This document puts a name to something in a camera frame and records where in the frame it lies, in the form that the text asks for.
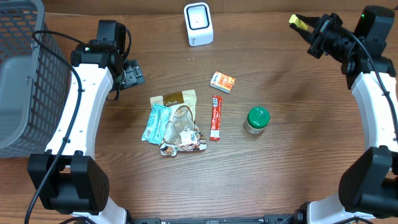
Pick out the green lid jar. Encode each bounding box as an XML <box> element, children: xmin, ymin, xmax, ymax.
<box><xmin>244</xmin><ymin>106</ymin><xmax>271</xmax><ymax>134</ymax></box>

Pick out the white barcode scanner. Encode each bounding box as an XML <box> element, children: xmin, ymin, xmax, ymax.
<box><xmin>183</xmin><ymin>2</ymin><xmax>214</xmax><ymax>47</ymax></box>

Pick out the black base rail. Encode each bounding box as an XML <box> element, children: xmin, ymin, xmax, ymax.
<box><xmin>127</xmin><ymin>214</ymin><xmax>295</xmax><ymax>224</ymax></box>

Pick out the brown snack pouch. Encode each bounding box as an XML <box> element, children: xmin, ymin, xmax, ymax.
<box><xmin>150</xmin><ymin>90</ymin><xmax>206</xmax><ymax>156</ymax></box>

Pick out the grey plastic mesh basket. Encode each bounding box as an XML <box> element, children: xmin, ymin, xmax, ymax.
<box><xmin>1</xmin><ymin>0</ymin><xmax>70</xmax><ymax>158</ymax></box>

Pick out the teal Kleenex tissue pack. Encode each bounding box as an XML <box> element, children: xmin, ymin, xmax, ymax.
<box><xmin>141</xmin><ymin>103</ymin><xmax>172</xmax><ymax>145</ymax></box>

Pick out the red snack stick packet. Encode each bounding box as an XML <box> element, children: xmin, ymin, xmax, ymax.
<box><xmin>210</xmin><ymin>95</ymin><xmax>223</xmax><ymax>141</ymax></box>

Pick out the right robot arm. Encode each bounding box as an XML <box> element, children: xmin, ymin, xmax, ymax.
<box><xmin>283</xmin><ymin>6</ymin><xmax>397</xmax><ymax>223</ymax></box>

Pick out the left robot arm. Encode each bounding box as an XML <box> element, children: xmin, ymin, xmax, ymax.
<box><xmin>24</xmin><ymin>20</ymin><xmax>144</xmax><ymax>223</ymax></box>

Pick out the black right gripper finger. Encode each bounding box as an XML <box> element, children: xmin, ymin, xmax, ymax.
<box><xmin>290</xmin><ymin>24</ymin><xmax>312</xmax><ymax>44</ymax></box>
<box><xmin>296</xmin><ymin>14</ymin><xmax>322</xmax><ymax>27</ymax></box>

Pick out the orange Kleenex tissue box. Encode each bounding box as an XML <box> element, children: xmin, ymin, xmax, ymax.
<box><xmin>210</xmin><ymin>72</ymin><xmax>236</xmax><ymax>93</ymax></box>

